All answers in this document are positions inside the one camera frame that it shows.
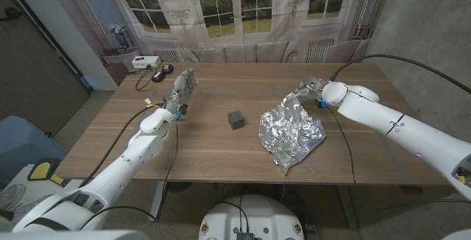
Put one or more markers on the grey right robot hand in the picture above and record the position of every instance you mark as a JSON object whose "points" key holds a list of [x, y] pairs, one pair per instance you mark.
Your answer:
{"points": [[309, 85]]}

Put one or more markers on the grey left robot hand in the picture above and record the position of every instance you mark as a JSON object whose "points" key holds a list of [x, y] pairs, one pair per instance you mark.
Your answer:
{"points": [[182, 89]]}

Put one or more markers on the aluminum foil sheet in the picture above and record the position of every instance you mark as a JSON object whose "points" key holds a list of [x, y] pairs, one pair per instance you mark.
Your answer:
{"points": [[290, 133]]}

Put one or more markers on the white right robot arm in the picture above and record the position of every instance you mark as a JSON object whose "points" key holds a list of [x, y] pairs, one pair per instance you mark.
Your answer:
{"points": [[404, 129]]}

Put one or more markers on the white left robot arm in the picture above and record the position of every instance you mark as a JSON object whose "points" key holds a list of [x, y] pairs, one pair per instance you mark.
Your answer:
{"points": [[121, 166]]}

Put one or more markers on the dark grey block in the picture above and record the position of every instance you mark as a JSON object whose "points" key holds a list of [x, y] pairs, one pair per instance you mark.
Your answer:
{"points": [[236, 120]]}

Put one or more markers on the black power adapter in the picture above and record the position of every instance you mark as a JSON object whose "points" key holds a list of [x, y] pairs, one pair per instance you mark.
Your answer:
{"points": [[168, 68], [158, 76]]}

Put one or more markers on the white power strip box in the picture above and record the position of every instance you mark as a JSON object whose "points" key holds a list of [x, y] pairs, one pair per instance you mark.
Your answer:
{"points": [[145, 62]]}

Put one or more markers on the printed window backdrop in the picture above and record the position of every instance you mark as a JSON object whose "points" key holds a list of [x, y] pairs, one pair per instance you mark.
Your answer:
{"points": [[239, 19]]}

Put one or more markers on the grey table leg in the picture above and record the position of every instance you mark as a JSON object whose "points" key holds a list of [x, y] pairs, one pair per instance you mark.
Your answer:
{"points": [[157, 199], [347, 207]]}

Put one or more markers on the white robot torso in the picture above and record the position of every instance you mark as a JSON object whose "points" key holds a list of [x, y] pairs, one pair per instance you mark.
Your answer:
{"points": [[252, 218]]}

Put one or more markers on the yellow and black pad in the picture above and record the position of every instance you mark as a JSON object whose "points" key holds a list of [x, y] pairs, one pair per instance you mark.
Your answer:
{"points": [[40, 170]]}

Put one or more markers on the blue upholstered seat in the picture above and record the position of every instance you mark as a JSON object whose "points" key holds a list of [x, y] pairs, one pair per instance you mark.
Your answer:
{"points": [[25, 144]]}

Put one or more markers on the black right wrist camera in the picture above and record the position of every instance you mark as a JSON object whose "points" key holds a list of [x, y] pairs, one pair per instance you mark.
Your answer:
{"points": [[321, 103]]}

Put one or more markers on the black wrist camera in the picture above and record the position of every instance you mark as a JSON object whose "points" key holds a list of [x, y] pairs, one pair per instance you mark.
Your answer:
{"points": [[182, 111], [321, 103]]}

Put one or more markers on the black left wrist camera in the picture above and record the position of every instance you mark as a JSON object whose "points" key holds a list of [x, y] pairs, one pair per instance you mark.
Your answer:
{"points": [[182, 111]]}

